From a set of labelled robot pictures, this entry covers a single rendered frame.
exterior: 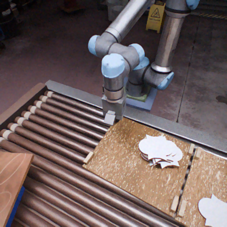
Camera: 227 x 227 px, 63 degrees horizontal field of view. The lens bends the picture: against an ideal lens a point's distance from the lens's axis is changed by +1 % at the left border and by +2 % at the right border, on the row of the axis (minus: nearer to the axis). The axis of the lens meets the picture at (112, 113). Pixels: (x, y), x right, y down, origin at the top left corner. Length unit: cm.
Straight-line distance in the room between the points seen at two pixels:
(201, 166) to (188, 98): 182
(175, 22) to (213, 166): 66
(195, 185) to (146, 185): 20
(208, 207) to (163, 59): 68
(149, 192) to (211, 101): 211
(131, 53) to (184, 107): 193
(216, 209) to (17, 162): 77
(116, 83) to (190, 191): 53
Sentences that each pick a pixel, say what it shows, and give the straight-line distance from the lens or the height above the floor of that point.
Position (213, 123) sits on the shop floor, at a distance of 250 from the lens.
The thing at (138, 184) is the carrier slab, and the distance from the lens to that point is 82.
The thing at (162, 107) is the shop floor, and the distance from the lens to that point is 245.
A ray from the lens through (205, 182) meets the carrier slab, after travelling 90.
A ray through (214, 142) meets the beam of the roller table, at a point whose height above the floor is 92.
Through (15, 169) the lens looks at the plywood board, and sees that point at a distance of 81.
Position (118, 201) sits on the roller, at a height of 92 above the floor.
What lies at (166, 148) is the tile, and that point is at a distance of 84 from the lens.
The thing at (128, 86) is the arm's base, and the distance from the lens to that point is 121.
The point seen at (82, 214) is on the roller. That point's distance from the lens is 81.
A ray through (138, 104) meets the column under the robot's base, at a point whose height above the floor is 87.
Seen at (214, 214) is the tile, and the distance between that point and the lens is 86.
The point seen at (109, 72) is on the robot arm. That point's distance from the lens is 60.
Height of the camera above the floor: 170
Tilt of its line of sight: 48 degrees down
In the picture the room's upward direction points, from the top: straight up
